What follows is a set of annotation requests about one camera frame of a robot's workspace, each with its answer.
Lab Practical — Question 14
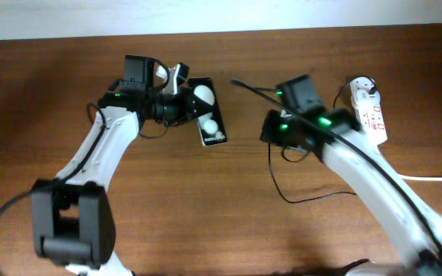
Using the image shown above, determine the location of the black smartphone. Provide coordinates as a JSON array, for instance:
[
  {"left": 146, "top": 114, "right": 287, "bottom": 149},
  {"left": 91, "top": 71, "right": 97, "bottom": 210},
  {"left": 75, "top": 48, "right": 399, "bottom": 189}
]
[{"left": 188, "top": 77, "right": 228, "bottom": 146}]

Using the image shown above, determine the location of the white power strip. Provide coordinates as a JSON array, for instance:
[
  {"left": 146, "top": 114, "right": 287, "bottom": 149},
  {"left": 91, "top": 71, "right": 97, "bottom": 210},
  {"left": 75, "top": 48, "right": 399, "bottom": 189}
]
[{"left": 349, "top": 76, "right": 388, "bottom": 146}]

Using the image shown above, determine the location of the black charging cable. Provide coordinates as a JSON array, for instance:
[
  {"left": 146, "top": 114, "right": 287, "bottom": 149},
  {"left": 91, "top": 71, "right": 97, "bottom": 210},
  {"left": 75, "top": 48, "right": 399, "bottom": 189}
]
[{"left": 267, "top": 76, "right": 378, "bottom": 205}]

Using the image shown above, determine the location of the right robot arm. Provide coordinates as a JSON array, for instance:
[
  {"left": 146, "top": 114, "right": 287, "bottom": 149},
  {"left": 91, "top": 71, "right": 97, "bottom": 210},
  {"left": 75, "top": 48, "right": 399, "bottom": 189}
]
[{"left": 260, "top": 74, "right": 442, "bottom": 275}]

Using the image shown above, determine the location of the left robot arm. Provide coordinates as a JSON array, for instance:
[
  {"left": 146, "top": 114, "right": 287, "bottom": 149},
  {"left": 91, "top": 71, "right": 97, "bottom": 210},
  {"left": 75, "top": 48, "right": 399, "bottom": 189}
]
[{"left": 31, "top": 55, "right": 216, "bottom": 275}]

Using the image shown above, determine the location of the white usb charger plug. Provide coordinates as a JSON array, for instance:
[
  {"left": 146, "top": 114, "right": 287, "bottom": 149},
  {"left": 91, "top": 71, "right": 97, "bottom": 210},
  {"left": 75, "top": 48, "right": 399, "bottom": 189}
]
[{"left": 350, "top": 76, "right": 381, "bottom": 109}]

